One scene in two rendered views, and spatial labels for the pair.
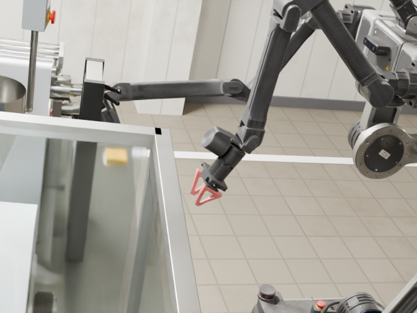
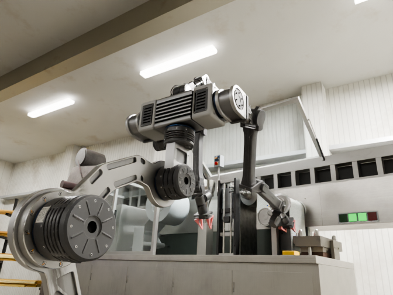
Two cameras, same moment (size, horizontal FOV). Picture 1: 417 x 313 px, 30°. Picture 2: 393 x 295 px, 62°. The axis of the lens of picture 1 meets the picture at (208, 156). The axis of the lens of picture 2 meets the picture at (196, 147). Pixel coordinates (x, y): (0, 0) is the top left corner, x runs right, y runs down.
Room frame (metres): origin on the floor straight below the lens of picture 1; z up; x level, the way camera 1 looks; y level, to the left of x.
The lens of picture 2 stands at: (3.51, -1.27, 0.77)
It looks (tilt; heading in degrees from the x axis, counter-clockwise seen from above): 21 degrees up; 143
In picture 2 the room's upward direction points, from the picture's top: 3 degrees clockwise
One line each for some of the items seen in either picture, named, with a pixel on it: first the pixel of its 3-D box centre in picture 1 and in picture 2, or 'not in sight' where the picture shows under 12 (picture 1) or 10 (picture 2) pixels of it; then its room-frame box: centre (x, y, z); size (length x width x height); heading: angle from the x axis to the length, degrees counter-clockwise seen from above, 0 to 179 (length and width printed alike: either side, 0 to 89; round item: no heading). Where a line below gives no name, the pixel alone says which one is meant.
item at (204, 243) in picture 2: not in sight; (205, 222); (1.41, 0.46, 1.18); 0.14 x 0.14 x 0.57
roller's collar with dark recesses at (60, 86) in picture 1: (59, 87); (246, 194); (1.89, 0.43, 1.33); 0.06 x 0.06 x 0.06; 12
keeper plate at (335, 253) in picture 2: not in sight; (335, 250); (2.36, 0.74, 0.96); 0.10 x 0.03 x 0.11; 102
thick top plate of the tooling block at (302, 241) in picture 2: not in sight; (319, 244); (2.27, 0.70, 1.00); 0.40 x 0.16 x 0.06; 102
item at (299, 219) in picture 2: not in sight; (297, 226); (2.17, 0.63, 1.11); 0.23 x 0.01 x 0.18; 102
